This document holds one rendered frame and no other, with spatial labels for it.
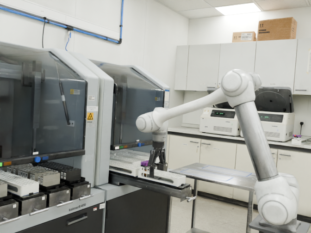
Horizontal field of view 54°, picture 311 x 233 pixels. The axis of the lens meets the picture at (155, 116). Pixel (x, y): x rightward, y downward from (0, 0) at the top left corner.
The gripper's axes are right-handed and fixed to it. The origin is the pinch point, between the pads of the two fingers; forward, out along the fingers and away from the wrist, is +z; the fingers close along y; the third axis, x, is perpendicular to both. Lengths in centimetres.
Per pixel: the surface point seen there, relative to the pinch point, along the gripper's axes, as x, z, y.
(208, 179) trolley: -25.4, 3.8, 24.6
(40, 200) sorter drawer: 24, 7, -67
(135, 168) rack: 13.2, -0.7, -4.4
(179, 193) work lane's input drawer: -21.3, 7.3, -6.7
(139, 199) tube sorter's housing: 23.5, 26.5, 16.2
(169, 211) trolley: 2.9, 33.1, 24.7
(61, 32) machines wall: 144, -106, 36
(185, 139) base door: 101, 8, 229
